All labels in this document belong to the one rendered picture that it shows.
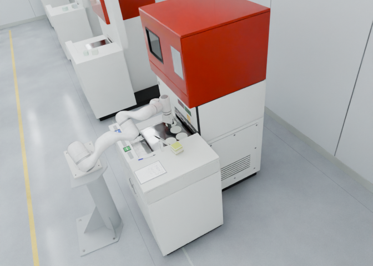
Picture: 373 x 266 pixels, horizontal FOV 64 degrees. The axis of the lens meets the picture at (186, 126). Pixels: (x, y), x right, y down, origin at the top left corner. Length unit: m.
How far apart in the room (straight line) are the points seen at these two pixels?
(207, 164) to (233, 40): 0.92
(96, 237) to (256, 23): 2.42
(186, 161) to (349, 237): 1.67
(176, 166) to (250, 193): 1.25
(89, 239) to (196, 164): 1.48
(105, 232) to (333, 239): 2.13
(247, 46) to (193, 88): 0.52
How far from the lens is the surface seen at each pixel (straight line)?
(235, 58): 2.35
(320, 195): 3.38
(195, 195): 2.41
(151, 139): 2.61
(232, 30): 2.24
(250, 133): 2.90
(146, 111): 2.17
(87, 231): 3.28
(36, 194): 3.93
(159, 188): 2.16
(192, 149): 2.35
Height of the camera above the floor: 2.58
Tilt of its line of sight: 39 degrees down
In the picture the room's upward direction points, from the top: 8 degrees counter-clockwise
